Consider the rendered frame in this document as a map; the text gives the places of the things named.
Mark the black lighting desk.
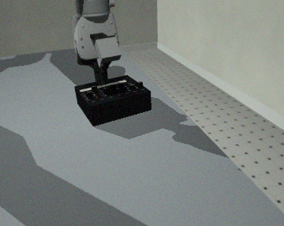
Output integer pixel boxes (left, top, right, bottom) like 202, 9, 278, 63
74, 75, 151, 126

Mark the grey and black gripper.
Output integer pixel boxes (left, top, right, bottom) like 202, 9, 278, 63
73, 11, 119, 85

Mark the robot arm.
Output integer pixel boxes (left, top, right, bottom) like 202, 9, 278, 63
74, 0, 121, 63

